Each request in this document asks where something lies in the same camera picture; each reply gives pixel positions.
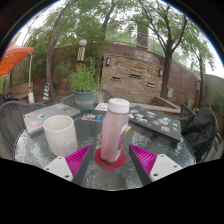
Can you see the orange patio umbrella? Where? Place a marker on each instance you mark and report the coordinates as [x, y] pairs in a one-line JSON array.
[[15, 58]]

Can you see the black laptop with stickers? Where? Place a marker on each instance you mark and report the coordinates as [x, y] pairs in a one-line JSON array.
[[156, 123]]

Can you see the black backpack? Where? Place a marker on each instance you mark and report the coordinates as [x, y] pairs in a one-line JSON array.
[[200, 133]]

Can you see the potted plant in teal pot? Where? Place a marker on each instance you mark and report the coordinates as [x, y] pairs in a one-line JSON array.
[[84, 83]]

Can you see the black wall lantern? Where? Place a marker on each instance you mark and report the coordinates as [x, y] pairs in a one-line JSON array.
[[160, 72], [108, 61]]

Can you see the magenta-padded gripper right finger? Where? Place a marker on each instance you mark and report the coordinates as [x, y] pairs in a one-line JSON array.
[[163, 166]]

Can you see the yellow sticker card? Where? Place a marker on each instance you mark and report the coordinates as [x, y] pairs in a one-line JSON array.
[[128, 128]]

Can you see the colourful sticker sheet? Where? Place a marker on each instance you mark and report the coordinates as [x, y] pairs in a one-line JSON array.
[[91, 117]]

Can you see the grey laptop with stickers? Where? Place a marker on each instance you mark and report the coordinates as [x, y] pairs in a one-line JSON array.
[[50, 115]]

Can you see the pink drink bottle white cap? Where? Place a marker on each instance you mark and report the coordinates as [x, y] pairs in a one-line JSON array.
[[114, 133]]

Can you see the white ceramic cup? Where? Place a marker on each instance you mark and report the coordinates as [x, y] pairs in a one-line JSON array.
[[60, 136]]

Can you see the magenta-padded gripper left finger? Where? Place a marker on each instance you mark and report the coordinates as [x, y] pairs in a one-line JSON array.
[[60, 166]]

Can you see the lamp post with white globe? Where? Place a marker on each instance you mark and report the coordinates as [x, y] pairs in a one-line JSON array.
[[81, 53]]

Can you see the yellow blue striped post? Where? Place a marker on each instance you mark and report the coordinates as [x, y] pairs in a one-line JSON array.
[[46, 92]]

